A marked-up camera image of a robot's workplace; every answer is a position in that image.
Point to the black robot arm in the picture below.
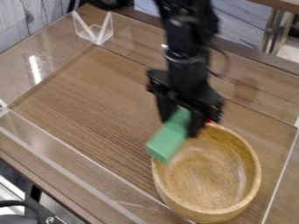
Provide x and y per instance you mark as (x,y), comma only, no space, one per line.
(182,85)

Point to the black table clamp base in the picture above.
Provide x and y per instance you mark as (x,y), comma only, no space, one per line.
(23,211)

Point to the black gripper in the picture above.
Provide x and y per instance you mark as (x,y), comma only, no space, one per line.
(205,103)

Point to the metal table leg background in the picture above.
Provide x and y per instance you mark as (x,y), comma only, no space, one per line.
(277,29)

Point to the brown wooden bowl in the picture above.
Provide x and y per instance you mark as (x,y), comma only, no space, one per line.
(211,180)

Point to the green rectangular block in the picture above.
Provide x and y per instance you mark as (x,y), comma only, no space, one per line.
(167,140)

